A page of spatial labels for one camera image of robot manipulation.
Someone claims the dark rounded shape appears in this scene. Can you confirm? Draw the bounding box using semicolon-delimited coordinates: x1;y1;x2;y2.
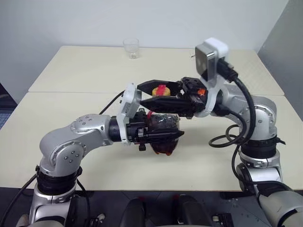
177;193;213;227
118;197;145;227

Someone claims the plastic bottle with dark drink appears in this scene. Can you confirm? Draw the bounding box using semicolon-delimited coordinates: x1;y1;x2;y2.
146;84;182;156

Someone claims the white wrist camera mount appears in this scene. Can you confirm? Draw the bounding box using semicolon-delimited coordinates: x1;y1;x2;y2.
194;37;229;118
117;82;143;145

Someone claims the clear glass tumbler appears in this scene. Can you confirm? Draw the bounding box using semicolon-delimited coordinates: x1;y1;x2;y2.
122;37;140;60

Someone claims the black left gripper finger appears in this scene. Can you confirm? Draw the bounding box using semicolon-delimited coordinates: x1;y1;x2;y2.
146;131;186;144

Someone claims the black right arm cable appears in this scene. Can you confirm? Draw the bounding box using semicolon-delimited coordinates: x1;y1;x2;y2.
208;58;258;187

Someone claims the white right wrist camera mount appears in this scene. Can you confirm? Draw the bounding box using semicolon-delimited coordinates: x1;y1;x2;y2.
194;37;229;118

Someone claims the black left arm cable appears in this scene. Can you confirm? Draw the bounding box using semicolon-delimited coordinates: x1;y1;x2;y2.
1;90;127;227

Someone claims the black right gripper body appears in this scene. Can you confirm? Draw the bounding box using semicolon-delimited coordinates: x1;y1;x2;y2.
179;77;209;119

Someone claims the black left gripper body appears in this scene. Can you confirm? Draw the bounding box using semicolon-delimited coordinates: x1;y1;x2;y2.
126;108;154;152

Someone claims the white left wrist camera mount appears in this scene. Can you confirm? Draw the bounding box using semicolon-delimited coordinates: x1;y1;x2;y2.
117;82;143;145

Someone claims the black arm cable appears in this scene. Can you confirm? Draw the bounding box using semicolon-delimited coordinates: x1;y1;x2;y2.
208;58;258;187
1;90;127;227

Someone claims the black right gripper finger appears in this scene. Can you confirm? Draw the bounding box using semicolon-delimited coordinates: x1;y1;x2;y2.
139;95;197;116
136;79;183;97

